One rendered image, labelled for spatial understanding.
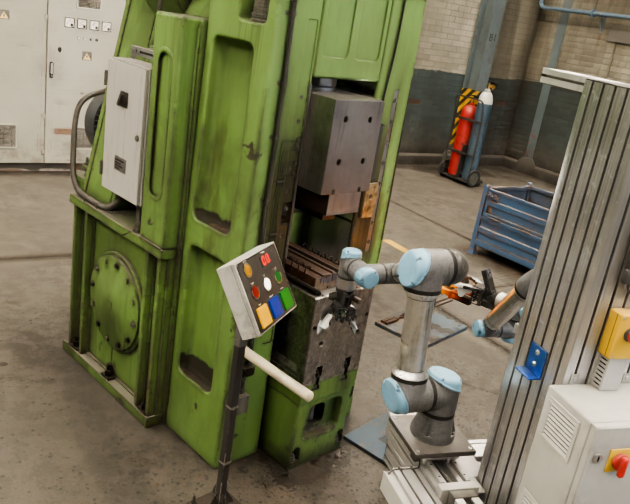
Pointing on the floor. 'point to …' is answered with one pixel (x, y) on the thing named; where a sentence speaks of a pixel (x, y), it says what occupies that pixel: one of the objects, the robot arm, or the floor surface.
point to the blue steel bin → (512, 222)
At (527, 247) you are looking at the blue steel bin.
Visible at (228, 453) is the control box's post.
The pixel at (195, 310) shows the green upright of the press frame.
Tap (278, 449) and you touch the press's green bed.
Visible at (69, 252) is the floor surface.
